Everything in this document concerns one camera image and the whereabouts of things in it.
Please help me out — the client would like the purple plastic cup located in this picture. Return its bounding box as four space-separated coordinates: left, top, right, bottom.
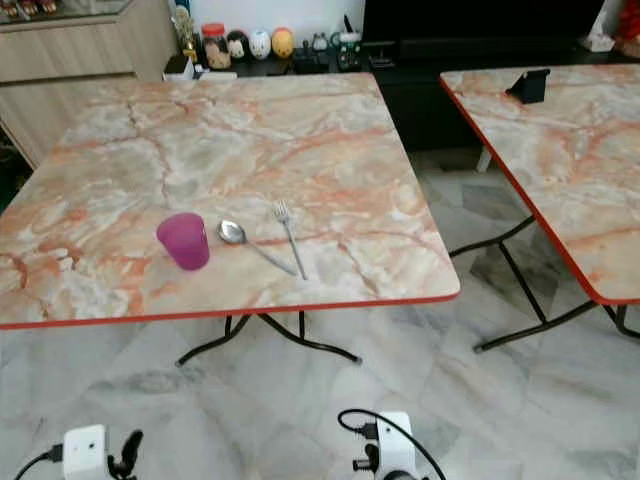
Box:
156 212 211 272

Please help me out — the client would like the silver metal fork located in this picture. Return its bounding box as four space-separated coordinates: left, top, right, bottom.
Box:
272 200 309 280

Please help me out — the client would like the silver metal spoon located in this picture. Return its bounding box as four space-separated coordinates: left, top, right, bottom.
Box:
218 219 300 279

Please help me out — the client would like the marble pattern folding table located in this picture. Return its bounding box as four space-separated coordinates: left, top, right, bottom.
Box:
0 70 462 367

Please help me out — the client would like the marble folding table with stand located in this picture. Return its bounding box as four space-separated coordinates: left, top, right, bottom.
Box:
438 62 640 354

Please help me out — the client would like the light wooden cabinet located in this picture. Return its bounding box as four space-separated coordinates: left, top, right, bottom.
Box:
0 0 179 167

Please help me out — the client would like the black phone stand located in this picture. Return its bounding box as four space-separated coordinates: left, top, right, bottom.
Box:
506 68 552 104

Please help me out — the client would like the red lidded glass jar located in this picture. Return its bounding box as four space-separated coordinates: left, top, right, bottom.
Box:
202 22 230 70

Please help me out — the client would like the green and black mug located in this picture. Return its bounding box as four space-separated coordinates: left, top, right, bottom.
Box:
333 30 364 71

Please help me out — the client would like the black round figurine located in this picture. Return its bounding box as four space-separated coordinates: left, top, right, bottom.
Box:
226 30 250 62

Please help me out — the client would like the gold trophy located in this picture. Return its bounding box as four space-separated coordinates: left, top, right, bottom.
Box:
172 4 199 61

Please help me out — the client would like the yellow egg figurine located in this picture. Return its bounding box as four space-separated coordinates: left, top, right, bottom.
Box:
271 27 296 59

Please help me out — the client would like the white egg figurine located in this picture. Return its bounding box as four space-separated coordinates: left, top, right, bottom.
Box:
249 28 273 60

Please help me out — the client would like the black television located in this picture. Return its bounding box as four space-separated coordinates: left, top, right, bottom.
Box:
363 0 603 43

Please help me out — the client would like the white tissue box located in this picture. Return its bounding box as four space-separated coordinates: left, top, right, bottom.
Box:
585 22 617 52

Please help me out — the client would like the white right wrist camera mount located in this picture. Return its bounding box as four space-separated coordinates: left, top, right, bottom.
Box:
375 411 418 480

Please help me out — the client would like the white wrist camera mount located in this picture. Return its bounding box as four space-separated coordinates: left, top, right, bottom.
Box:
63 424 110 480
375 411 418 480

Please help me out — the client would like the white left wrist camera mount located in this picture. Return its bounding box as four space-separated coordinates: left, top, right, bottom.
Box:
63 424 110 480

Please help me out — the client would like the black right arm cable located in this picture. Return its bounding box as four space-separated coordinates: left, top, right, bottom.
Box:
338 407 447 480

